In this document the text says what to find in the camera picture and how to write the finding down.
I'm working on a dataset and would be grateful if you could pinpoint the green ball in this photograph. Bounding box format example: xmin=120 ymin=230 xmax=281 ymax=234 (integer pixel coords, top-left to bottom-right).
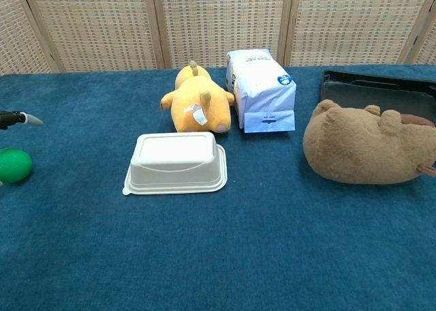
xmin=0 ymin=147 xmax=33 ymax=184

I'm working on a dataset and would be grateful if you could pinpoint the blue table cloth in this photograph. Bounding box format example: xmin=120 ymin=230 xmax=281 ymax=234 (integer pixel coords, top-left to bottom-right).
xmin=0 ymin=63 xmax=436 ymax=311

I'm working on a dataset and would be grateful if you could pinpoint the woven folding screen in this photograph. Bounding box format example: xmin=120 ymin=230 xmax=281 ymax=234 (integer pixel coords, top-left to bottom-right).
xmin=0 ymin=0 xmax=436 ymax=76

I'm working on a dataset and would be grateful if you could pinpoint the white food container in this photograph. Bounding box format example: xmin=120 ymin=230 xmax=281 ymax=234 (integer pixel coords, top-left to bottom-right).
xmin=122 ymin=131 xmax=228 ymax=196

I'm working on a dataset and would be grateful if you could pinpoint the white paper bag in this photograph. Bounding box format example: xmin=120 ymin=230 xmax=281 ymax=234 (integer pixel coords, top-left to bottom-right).
xmin=225 ymin=48 xmax=297 ymax=134

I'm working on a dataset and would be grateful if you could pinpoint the black plastic tray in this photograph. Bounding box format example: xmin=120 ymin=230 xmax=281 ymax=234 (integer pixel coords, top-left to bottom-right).
xmin=320 ymin=69 xmax=436 ymax=123

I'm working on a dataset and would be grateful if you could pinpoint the brown plush toy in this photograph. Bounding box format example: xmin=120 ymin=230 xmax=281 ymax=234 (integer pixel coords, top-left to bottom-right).
xmin=302 ymin=99 xmax=436 ymax=186

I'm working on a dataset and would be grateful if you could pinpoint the yellow plush toy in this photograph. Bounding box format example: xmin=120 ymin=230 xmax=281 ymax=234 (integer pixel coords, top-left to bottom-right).
xmin=160 ymin=60 xmax=236 ymax=134

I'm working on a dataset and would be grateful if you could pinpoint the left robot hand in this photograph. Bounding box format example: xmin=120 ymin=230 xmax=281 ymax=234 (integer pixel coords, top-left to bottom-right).
xmin=0 ymin=110 xmax=44 ymax=131

